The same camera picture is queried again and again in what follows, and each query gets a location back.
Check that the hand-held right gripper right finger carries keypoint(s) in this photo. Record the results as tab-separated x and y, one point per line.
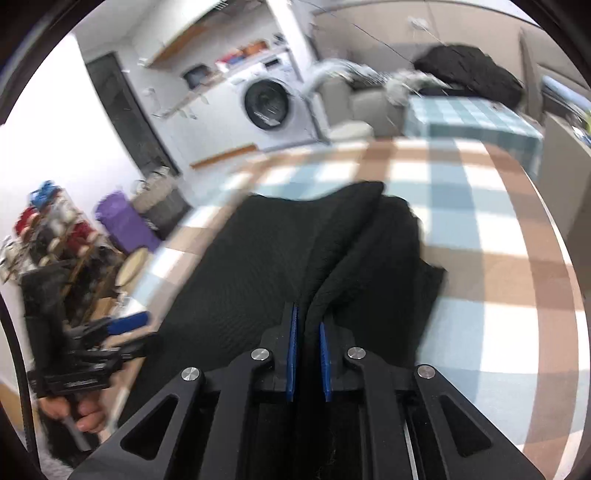
326	364

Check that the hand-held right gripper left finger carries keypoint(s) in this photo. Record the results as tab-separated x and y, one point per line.
291	360

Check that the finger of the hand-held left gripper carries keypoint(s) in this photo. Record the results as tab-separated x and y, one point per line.
124	348
129	322

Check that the black knit sweater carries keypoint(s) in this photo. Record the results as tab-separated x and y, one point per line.
258	258

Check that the wooden shoe rack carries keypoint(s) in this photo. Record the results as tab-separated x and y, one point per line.
55	240

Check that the purple bag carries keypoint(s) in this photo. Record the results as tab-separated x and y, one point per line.
124	221

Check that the woven laundry basket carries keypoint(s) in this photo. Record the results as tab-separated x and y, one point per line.
161	201

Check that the brown checked tablecloth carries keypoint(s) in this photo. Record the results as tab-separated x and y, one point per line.
485	277

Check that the dark door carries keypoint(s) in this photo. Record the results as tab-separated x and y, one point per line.
124	115

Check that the white base cabinet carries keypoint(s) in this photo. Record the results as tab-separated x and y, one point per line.
217	129

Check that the round white stool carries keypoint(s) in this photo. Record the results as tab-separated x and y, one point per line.
351	131

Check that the white washing machine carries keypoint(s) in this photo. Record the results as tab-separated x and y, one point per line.
300	124

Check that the black cooking pot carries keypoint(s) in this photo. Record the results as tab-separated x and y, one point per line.
196	76

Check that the grey sofa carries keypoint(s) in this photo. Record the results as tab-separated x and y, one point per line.
360	108

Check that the blue checked tablecloth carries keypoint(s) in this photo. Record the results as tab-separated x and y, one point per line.
466	122

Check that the blue basin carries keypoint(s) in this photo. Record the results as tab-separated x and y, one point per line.
235	56

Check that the white crumpled cloth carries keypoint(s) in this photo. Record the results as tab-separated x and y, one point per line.
401	85

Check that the light blue blanket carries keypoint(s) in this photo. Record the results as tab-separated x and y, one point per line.
332	69

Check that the grey side table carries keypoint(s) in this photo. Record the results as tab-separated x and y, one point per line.
563	157

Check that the black quilted jacket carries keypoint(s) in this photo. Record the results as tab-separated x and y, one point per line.
466	74

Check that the blue pillow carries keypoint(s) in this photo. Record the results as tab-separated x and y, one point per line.
558	87

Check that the grey daybed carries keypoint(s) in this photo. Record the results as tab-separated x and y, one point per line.
549	55

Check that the white wall cabinet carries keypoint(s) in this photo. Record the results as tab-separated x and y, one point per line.
184	27

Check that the white wall outlet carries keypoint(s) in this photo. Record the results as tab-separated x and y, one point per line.
418	21

